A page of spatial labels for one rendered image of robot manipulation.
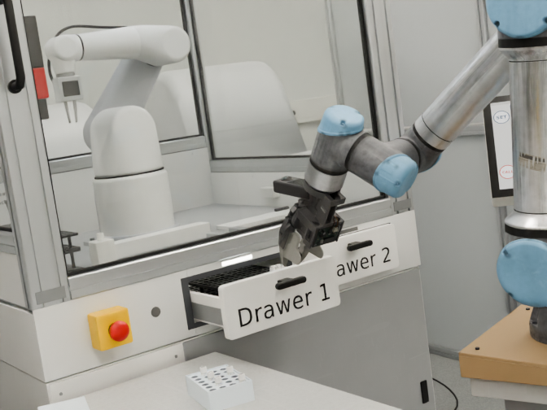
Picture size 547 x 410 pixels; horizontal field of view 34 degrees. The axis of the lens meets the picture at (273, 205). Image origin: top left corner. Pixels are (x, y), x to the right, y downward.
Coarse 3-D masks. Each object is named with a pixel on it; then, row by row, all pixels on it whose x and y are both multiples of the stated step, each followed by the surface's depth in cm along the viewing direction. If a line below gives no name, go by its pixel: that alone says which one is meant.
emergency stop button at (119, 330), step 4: (112, 324) 172; (116, 324) 171; (120, 324) 172; (124, 324) 172; (112, 328) 171; (116, 328) 171; (120, 328) 172; (124, 328) 172; (128, 328) 173; (112, 332) 171; (116, 332) 171; (120, 332) 172; (124, 332) 172; (128, 332) 173; (112, 336) 171; (116, 336) 171; (120, 336) 172; (124, 336) 172; (116, 340) 172; (120, 340) 172
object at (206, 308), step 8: (256, 264) 211; (264, 264) 208; (272, 264) 207; (192, 296) 189; (200, 296) 186; (208, 296) 183; (216, 296) 182; (192, 304) 189; (200, 304) 186; (208, 304) 184; (216, 304) 181; (200, 312) 187; (208, 312) 184; (216, 312) 181; (200, 320) 188; (208, 320) 184; (216, 320) 182
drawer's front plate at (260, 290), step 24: (312, 264) 187; (240, 288) 177; (264, 288) 180; (288, 288) 184; (312, 288) 187; (336, 288) 191; (264, 312) 180; (288, 312) 184; (312, 312) 187; (240, 336) 177
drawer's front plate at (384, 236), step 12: (372, 228) 218; (384, 228) 218; (348, 240) 212; (360, 240) 214; (372, 240) 216; (384, 240) 218; (324, 252) 207; (336, 252) 210; (348, 252) 212; (360, 252) 214; (372, 252) 216; (384, 252) 218; (396, 252) 221; (336, 264) 210; (348, 264) 212; (360, 264) 214; (384, 264) 219; (396, 264) 221; (348, 276) 212; (360, 276) 214
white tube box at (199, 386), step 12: (216, 372) 164; (192, 384) 161; (204, 384) 159; (228, 384) 157; (240, 384) 155; (252, 384) 156; (192, 396) 162; (204, 396) 155; (216, 396) 154; (228, 396) 155; (240, 396) 156; (252, 396) 157; (216, 408) 154
